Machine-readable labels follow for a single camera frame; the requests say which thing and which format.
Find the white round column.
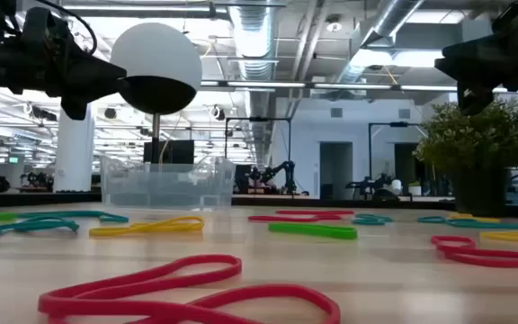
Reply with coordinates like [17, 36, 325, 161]
[53, 105, 96, 194]

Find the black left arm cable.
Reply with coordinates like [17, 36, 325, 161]
[33, 0, 99, 56]

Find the white globe lamp black base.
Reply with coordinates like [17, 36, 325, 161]
[109, 22, 203, 166]

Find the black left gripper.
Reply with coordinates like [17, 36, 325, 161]
[13, 6, 128, 121]

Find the black gantry frame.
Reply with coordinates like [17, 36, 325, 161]
[368, 121, 422, 181]
[224, 116, 292, 194]

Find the silver spiral air duct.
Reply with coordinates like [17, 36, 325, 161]
[228, 0, 283, 163]
[330, 0, 426, 86]

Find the round ceiling fixture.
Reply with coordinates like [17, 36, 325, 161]
[325, 15, 344, 33]

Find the black background robot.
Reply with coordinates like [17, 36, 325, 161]
[346, 174, 404, 202]

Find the clear plastic bin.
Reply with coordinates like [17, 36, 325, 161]
[100, 155, 237, 212]

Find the yellow rubber band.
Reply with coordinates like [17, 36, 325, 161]
[88, 215, 206, 239]
[478, 229, 518, 246]
[447, 212, 503, 224]

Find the black monitor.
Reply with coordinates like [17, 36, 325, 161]
[143, 139, 195, 166]

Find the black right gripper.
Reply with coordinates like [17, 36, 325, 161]
[434, 2, 518, 116]

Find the green potted plant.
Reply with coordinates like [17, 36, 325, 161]
[414, 96, 518, 217]

